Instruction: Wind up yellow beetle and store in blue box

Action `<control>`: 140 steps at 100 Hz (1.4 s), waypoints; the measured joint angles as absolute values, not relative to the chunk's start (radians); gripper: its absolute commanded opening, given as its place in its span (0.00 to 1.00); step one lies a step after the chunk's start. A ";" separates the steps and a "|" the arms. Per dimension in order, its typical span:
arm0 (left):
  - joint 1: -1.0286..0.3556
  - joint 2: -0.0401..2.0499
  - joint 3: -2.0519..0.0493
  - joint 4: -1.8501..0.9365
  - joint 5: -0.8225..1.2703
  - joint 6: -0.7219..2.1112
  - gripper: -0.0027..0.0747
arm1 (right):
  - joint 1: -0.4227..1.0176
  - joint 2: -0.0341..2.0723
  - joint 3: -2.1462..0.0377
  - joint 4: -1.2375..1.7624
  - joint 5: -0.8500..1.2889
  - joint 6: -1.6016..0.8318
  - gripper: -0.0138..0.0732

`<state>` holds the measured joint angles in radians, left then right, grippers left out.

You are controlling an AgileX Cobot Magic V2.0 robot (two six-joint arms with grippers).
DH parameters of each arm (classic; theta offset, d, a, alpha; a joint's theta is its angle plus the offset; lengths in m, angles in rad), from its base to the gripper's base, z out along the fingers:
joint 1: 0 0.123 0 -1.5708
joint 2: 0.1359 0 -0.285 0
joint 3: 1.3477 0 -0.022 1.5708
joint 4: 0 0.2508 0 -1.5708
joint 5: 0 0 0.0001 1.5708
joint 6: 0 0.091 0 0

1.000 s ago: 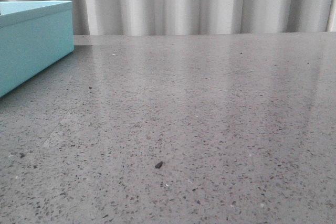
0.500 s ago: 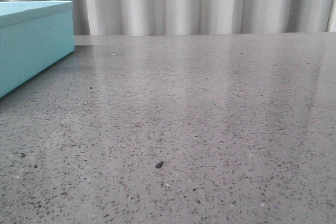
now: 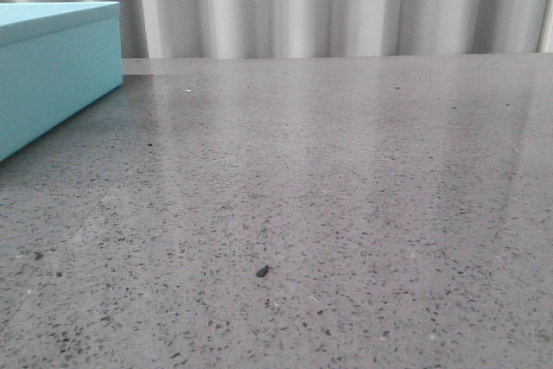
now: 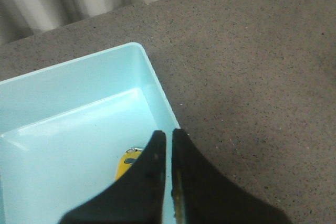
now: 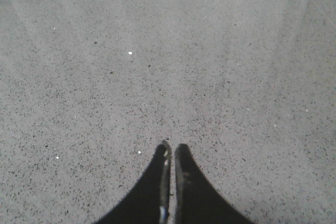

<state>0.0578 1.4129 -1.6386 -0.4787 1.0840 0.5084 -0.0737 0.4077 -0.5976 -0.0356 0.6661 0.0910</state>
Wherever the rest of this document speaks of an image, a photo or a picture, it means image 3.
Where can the light blue plastic box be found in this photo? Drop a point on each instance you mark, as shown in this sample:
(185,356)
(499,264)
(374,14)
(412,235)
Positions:
(56,58)

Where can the small black debris chip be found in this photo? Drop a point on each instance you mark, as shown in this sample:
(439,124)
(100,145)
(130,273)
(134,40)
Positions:
(263,271)

